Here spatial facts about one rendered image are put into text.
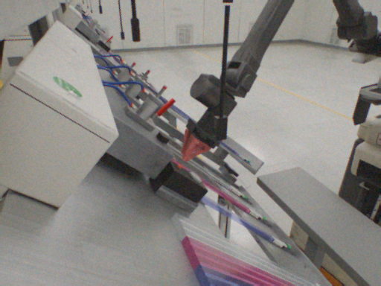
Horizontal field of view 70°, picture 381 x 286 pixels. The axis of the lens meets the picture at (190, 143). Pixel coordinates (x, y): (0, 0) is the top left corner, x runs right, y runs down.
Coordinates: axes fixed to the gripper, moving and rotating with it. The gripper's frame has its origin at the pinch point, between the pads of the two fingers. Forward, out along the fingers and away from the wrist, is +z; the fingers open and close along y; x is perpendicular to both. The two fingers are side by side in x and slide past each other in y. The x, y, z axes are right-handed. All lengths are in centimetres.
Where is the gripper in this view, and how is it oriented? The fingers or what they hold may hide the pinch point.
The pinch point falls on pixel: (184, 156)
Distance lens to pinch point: 74.7
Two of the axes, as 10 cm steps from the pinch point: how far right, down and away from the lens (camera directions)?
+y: 3.5, 4.5, -8.2
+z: -5.8, 7.9, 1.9
